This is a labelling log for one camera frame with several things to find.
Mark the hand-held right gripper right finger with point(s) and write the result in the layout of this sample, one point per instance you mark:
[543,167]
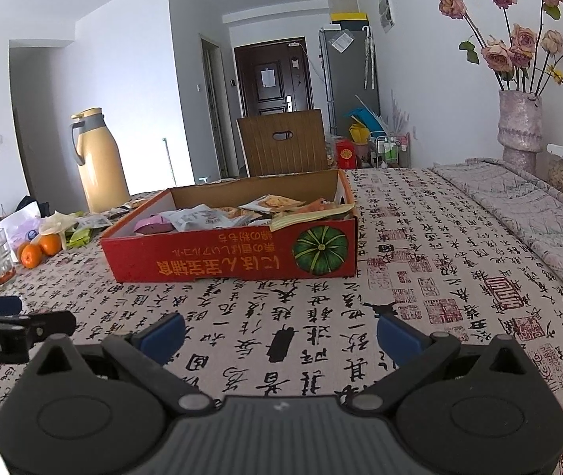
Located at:
[397,334]

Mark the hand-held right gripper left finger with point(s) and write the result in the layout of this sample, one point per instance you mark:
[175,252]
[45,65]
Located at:
[162,334]

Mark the red cardboard box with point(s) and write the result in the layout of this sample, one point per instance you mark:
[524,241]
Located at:
[202,260]

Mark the pink snack packet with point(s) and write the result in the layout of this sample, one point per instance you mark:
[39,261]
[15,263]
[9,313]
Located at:
[152,225]

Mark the pile of mixed snack packets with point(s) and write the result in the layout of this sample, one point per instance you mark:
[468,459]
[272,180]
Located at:
[212,215]

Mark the orange mandarin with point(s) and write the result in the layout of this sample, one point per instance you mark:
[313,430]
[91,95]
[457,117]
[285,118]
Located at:
[51,245]
[31,256]

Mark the calligraphy printed tablecloth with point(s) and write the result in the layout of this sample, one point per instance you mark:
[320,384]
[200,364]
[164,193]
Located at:
[410,267]

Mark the white plastic bag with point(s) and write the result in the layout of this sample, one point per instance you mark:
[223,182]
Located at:
[19,225]

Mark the green snack packets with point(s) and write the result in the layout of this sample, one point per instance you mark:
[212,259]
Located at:
[78,237]

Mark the crumpled cream plastic bag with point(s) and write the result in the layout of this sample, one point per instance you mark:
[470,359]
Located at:
[58,222]

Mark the small grey snack packets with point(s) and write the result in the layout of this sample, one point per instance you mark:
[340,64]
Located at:
[94,221]

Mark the yellow thermos jug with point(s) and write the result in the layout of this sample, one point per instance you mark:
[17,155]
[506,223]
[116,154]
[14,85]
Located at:
[101,168]

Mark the mop pole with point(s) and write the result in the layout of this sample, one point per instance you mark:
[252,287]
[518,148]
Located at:
[167,161]

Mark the grey patterned blanket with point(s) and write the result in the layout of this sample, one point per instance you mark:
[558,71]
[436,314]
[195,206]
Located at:
[533,217]

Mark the red gift box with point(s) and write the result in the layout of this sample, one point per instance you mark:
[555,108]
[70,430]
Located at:
[345,153]

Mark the yellow plastic container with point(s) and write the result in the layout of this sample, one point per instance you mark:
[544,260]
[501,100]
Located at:
[360,132]

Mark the blue dustpan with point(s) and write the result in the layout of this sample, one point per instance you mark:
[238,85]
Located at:
[365,117]

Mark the grey interior door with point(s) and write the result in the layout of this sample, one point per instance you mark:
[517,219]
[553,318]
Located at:
[212,109]

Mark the pink textured vase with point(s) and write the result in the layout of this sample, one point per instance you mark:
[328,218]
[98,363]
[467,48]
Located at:
[521,128]

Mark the grey refrigerator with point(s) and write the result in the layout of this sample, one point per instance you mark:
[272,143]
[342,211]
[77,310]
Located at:
[345,84]

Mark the white folded umbrella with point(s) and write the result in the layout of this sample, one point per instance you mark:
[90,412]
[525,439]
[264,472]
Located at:
[369,57]

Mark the dark brown entrance door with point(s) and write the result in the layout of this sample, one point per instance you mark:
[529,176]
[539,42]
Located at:
[271,74]

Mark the dried pink roses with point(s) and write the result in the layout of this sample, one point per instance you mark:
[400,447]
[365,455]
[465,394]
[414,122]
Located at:
[501,54]

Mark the yellow and black box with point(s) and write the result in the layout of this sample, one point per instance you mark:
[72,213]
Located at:
[349,20]

